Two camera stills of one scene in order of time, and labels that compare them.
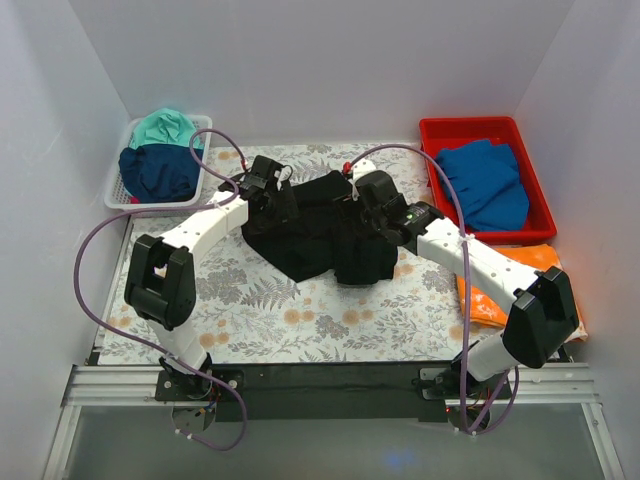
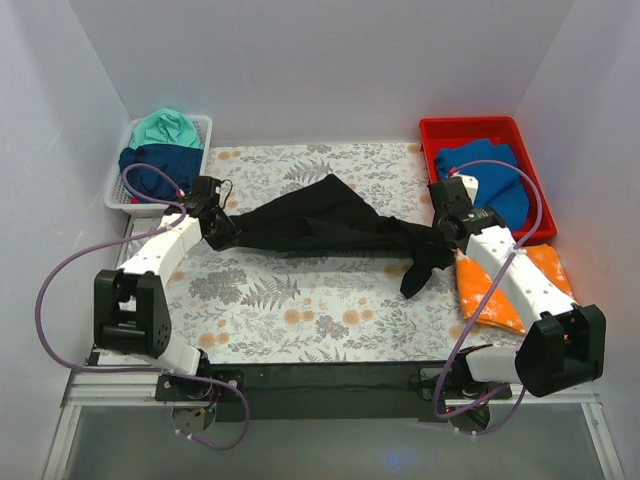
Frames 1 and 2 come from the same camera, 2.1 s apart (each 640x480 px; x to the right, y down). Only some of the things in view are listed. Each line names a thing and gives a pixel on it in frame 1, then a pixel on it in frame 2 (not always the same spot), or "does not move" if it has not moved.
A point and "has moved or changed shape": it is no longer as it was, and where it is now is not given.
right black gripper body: [361, 211] → [445, 232]
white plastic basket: [115, 195] does not move
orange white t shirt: [484, 305] does not move
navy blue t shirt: [159, 173] does not move
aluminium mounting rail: [123, 385] does not move
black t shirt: [325, 233] has moved or changed shape
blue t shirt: [487, 183] does not move
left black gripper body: [279, 201] → [223, 230]
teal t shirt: [165, 126] does not move
